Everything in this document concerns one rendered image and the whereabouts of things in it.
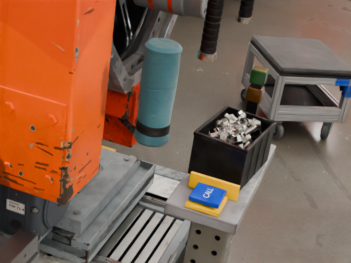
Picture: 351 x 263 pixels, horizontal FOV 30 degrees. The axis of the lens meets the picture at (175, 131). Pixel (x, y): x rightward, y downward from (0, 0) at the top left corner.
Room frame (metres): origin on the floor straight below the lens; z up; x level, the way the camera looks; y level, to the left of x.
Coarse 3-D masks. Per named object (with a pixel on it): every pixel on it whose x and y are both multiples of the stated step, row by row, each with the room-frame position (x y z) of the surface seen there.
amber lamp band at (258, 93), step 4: (248, 88) 1.60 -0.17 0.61; (252, 88) 1.60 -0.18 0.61; (256, 88) 1.60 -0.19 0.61; (264, 88) 1.62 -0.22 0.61; (248, 92) 1.60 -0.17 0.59; (252, 92) 1.60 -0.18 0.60; (256, 92) 1.59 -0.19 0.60; (260, 92) 1.59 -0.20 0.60; (248, 96) 1.60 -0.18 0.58; (252, 96) 1.60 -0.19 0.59; (256, 96) 1.59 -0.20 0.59; (260, 96) 1.59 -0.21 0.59; (248, 100) 1.60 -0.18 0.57; (252, 100) 1.59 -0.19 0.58; (256, 100) 1.59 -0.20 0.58; (260, 100) 1.59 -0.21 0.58
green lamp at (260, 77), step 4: (256, 68) 1.61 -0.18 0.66; (260, 68) 1.61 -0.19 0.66; (264, 68) 1.62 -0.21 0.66; (252, 72) 1.60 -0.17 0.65; (256, 72) 1.60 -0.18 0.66; (260, 72) 1.59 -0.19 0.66; (264, 72) 1.59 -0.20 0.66; (252, 76) 1.60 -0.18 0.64; (256, 76) 1.59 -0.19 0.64; (260, 76) 1.59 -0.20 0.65; (264, 76) 1.59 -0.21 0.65; (252, 80) 1.60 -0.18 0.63; (256, 80) 1.59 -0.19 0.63; (260, 80) 1.59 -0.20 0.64; (264, 80) 1.59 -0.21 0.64; (256, 84) 1.59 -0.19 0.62; (260, 84) 1.59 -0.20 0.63
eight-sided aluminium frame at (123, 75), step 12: (156, 12) 1.80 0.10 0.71; (156, 24) 1.79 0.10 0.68; (168, 24) 1.77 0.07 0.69; (144, 36) 1.75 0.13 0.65; (168, 36) 1.77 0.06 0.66; (144, 48) 1.72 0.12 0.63; (120, 60) 1.44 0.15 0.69; (132, 60) 1.64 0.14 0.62; (120, 72) 1.46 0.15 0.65; (132, 72) 1.55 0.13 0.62; (108, 84) 1.49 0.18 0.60; (120, 84) 1.46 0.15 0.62; (132, 84) 1.53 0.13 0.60
